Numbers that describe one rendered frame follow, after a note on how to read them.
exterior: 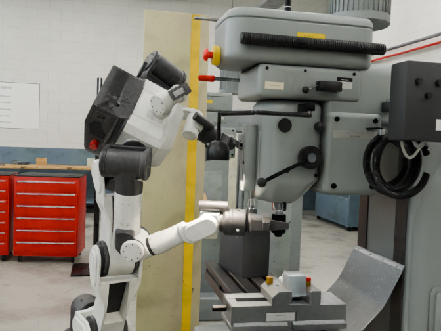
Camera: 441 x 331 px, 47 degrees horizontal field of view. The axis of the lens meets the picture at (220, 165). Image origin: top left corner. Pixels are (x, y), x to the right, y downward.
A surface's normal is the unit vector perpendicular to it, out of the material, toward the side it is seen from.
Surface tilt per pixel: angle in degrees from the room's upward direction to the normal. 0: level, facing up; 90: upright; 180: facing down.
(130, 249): 104
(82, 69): 90
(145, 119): 57
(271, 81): 90
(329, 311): 90
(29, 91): 90
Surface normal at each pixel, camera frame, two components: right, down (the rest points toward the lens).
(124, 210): -0.02, 0.29
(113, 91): 0.46, -0.48
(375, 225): -0.97, -0.03
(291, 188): 0.18, 0.51
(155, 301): 0.22, 0.06
